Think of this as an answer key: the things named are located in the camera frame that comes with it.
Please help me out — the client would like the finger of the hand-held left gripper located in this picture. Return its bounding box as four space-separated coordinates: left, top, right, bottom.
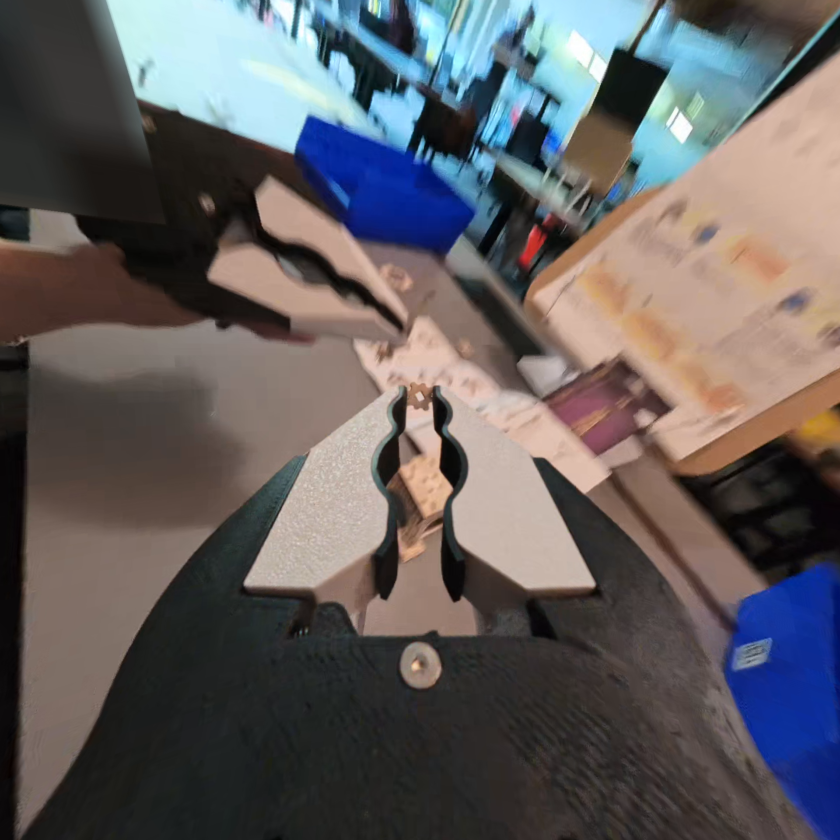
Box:
251 174 413 329
205 223 408 344

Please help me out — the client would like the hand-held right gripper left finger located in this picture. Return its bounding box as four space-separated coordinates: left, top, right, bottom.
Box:
243 386 408 636

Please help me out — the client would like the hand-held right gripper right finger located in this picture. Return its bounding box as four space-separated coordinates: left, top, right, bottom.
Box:
432 386 598 636

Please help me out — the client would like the white top wooden-edge desk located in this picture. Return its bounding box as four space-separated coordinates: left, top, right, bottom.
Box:
108 0 371 158

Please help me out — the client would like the grey desk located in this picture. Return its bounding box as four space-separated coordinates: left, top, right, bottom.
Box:
16 243 772 840

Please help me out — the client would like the blue plastic bin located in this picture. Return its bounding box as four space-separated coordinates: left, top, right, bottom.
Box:
294 115 478 258

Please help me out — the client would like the folded assembly instruction sheet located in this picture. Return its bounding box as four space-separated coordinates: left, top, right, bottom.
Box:
353 315 614 494

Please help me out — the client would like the purple model kit card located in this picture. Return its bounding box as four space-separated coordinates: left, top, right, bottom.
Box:
543 363 672 458

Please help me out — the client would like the red orange bag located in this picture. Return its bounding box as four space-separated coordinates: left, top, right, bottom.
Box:
517 222 555 275

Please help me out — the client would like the plywood clipboard stand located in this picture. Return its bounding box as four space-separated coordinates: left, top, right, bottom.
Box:
524 26 840 478

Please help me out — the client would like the rounded plywood board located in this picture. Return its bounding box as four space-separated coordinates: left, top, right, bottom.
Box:
563 118 634 196

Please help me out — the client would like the yellow bin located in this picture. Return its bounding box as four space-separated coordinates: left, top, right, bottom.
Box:
796 408 840 448

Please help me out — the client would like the blue bin with white label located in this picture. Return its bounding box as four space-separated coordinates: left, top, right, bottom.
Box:
724 563 840 840

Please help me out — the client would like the black monitor screen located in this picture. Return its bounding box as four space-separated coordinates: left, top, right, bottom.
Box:
592 48 672 133

